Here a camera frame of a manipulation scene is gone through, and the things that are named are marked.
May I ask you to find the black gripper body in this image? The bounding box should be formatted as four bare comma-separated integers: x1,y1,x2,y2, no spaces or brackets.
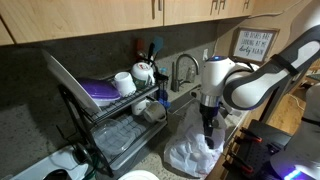
199,104,222,130

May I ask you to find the white printed plastic bag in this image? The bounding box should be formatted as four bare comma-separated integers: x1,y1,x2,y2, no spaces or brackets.
163,101,228,179

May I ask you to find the clear plastic food container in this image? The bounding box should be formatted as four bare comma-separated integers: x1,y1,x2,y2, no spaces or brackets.
90,118,137,156

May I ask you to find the stainless steel sink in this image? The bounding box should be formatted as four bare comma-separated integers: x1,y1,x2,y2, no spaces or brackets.
168,84,204,118

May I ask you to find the red and black clamp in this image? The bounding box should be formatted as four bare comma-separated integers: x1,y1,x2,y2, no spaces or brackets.
239,127,264,144
222,151,254,174

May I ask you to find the clear soap dispenser bottle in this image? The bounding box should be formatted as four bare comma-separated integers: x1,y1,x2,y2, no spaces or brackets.
185,66,197,84

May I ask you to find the metal kitchen faucet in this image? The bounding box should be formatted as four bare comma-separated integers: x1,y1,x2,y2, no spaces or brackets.
170,53,200,93

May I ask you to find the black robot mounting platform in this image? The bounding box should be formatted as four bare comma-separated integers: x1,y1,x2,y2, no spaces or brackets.
221,118,294,180

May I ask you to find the cream mug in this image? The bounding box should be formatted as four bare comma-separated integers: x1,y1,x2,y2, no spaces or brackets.
143,100,168,123

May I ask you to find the black utensil holder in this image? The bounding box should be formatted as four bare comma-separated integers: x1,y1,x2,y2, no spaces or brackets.
154,73,169,101

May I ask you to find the grey dish rack drip tray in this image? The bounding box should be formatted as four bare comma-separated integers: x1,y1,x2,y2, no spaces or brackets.
109,119,169,172

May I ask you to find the blue dish soap bottle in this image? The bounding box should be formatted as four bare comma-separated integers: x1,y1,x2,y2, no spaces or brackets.
158,66,172,111

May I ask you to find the small white mug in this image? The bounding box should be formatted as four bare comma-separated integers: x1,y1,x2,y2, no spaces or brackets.
130,99,149,116

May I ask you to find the small white plate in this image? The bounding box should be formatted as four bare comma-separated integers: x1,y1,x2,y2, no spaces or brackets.
118,169,160,180

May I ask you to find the white mug with red print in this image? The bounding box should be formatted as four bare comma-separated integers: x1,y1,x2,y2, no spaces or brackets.
130,62,157,89

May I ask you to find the framed text sign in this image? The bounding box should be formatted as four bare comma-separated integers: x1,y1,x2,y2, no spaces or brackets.
229,27,280,65

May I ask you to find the black kitchen utensil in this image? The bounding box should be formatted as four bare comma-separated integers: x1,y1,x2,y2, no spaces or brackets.
147,42,156,64

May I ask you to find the blue spatula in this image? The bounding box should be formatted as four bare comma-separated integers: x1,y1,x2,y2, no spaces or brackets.
152,35,165,56

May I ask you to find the plain white mug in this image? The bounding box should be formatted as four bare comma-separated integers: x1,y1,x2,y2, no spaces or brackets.
114,71,138,98

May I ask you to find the red kitchen utensil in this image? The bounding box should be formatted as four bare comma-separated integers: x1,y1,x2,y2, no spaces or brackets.
135,38,147,54

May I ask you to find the purple plastic bowl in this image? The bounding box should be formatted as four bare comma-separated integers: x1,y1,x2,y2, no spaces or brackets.
78,78,122,108

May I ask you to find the black round object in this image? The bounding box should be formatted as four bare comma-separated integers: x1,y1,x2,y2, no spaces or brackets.
42,168,73,180

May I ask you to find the white appliance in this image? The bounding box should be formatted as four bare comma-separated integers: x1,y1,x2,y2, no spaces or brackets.
9,145,92,180

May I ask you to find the white power cable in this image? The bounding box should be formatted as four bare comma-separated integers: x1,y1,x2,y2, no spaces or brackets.
207,37,219,58

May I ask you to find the black wire dish rack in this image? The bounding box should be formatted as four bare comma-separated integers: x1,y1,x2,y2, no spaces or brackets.
56,71,169,178

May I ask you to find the wooden wall cabinet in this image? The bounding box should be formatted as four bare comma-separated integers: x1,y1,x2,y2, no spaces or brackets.
0,0,320,46

